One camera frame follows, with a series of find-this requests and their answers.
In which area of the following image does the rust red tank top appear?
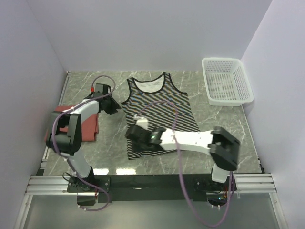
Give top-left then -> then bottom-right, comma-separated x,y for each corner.
44,105 -> 99,142

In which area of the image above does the striped multicolour tank top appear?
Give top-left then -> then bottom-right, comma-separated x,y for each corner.
121,71 -> 201,161

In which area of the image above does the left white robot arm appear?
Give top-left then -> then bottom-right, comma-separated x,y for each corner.
45,83 -> 121,192

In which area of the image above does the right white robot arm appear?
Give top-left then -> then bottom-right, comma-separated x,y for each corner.
125,124 -> 240,190

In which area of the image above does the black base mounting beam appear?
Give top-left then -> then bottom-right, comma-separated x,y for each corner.
67,174 -> 237,205

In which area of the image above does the white plastic laundry basket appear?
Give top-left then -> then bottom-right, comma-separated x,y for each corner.
202,57 -> 254,106

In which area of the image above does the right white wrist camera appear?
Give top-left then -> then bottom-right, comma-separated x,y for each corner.
134,114 -> 148,130

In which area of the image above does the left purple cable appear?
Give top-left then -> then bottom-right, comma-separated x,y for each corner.
52,75 -> 116,212

